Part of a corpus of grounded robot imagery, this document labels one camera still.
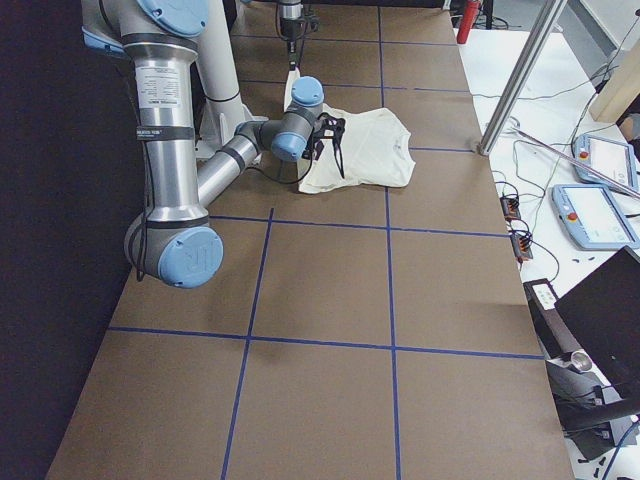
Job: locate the blue teach pendant near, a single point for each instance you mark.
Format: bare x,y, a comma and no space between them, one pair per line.
592,218

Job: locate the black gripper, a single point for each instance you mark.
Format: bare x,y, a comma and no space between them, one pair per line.
288,27

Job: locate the black monitor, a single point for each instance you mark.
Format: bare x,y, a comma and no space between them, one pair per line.
602,313

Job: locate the aluminium frame post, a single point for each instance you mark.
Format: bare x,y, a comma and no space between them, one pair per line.
538,36

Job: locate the wooden board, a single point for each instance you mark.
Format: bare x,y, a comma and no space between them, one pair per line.
620,91

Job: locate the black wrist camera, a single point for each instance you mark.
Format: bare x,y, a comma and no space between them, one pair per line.
329,128

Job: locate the orange black adapter near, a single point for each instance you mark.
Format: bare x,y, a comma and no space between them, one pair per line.
521,243

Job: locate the cream long-sleeve cat shirt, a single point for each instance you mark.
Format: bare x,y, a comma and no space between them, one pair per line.
375,145

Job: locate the blue teach pendant far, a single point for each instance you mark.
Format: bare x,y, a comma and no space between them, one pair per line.
613,159

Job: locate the black box with label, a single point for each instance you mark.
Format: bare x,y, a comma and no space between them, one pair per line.
554,334

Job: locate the monitor stand base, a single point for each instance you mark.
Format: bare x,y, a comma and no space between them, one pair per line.
596,417

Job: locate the orange black adapter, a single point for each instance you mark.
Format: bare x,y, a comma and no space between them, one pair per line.
510,207
521,243

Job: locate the orange black adapter far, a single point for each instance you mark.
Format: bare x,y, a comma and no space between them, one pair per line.
510,207

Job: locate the red cylinder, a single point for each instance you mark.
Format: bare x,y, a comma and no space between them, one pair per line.
471,10

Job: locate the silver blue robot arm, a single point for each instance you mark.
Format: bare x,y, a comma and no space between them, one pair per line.
196,134
288,9

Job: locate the blue teach pendant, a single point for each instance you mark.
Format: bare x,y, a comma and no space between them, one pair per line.
592,218
613,159

